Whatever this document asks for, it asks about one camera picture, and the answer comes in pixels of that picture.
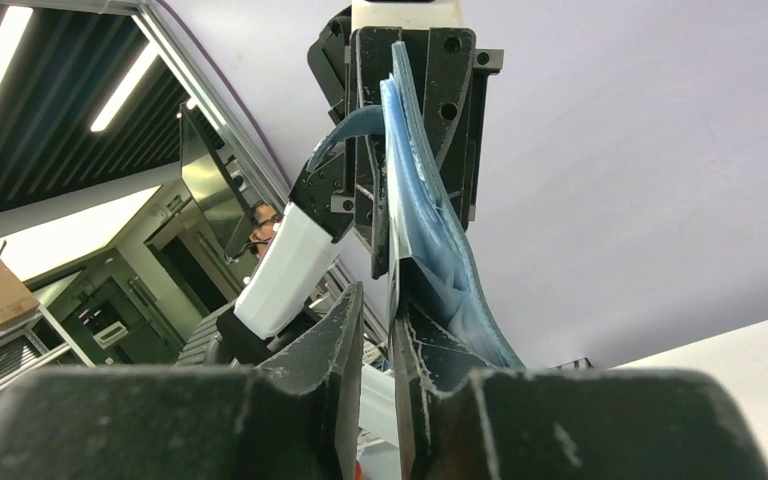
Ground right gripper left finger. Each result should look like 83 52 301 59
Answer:
0 283 363 479

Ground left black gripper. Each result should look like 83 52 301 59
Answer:
306 5 504 279

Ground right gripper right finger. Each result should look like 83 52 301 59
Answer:
389 298 768 480

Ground blue card holder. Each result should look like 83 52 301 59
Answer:
290 27 521 368

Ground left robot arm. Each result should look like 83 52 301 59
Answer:
234 1 519 367

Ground person with glasses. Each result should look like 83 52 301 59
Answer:
248 201 283 260

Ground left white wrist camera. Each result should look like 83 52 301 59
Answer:
351 0 464 31

